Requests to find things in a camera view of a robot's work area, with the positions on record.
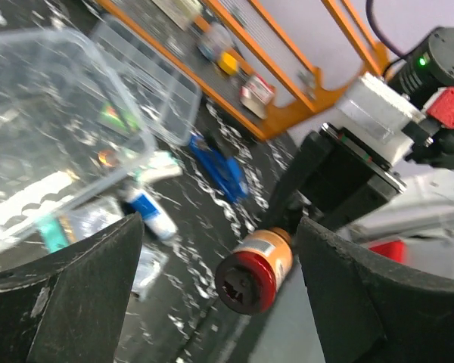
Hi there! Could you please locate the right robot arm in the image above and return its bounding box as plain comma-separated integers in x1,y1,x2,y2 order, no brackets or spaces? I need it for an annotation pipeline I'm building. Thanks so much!
261,27,454,265

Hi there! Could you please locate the white swab packet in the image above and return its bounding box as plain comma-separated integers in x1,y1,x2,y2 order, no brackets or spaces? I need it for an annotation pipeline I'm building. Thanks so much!
134,150,183,185

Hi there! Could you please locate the brown orange medicine bottle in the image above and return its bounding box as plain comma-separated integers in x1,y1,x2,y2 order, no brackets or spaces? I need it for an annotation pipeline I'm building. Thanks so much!
215,228,294,315

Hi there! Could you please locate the red tape roll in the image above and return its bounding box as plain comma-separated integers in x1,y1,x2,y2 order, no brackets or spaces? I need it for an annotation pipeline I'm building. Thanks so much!
98,150,118,168

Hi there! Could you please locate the blue white tube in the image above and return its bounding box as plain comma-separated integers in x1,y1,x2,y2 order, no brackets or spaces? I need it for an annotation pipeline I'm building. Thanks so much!
123,186,178,240

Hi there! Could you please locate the blue thermometer case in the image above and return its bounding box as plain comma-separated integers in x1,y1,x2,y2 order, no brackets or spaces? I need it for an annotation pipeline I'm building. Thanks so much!
188,132,249,203

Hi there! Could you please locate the green small box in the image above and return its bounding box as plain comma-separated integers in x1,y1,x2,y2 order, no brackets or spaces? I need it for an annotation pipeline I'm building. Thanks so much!
98,103,138,135

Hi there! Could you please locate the orange wooden shelf rack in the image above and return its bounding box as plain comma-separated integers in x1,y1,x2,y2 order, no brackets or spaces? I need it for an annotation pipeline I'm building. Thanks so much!
97,1,389,141

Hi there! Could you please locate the clear first aid box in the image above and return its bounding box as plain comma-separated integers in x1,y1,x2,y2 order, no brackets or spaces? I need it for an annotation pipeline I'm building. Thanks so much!
0,28,157,253

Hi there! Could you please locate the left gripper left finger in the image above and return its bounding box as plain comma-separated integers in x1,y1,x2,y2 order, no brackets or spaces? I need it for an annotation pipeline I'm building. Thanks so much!
0,213,144,362

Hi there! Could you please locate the clear tray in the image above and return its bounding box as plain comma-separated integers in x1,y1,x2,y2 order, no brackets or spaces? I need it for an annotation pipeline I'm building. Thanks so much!
91,15,202,146

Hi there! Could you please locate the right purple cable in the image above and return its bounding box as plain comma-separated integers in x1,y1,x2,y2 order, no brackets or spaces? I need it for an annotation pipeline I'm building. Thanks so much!
365,0,409,61

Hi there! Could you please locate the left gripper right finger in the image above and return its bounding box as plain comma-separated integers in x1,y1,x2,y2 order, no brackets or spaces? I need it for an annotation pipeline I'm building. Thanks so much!
296,217,454,362

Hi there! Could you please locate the clear bag with tubing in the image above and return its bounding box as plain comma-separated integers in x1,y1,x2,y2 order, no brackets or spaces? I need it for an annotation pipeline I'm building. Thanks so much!
131,245,169,301

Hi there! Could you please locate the clear bag teal header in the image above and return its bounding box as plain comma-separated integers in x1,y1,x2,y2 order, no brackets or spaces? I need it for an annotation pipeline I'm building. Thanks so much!
35,214,78,253

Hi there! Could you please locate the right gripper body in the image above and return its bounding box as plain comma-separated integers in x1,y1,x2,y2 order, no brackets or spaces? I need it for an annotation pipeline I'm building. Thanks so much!
266,123,406,231

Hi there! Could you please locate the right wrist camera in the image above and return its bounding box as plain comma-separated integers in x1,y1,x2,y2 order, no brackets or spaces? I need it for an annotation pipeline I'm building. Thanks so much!
331,73,454,165

